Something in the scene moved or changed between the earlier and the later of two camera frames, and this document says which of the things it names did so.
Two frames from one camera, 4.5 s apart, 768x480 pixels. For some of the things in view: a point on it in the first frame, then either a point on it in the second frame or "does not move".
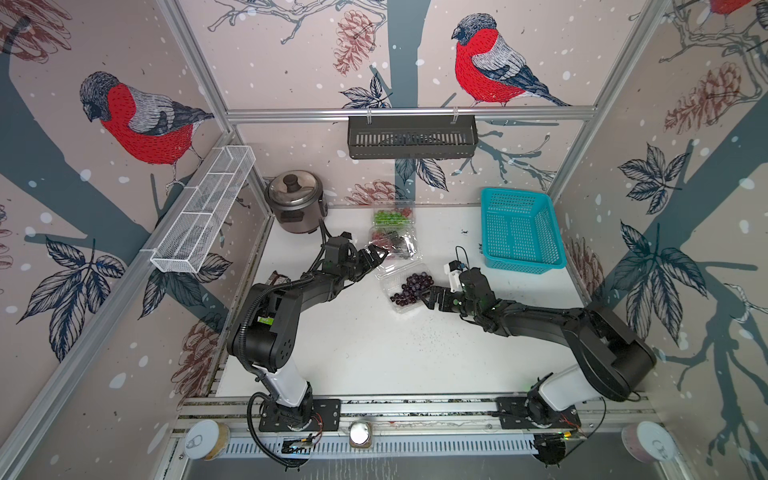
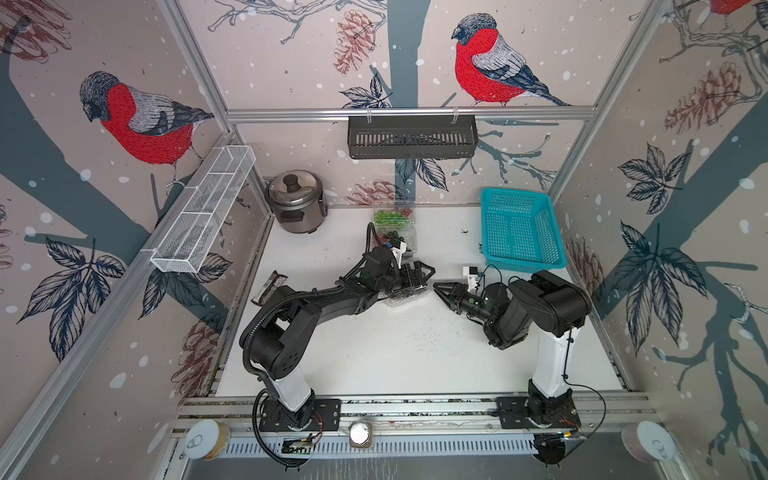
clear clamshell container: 401,243 does not move
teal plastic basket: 521,231 does not move
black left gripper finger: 373,254 → 419,275
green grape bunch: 390,218 does not move
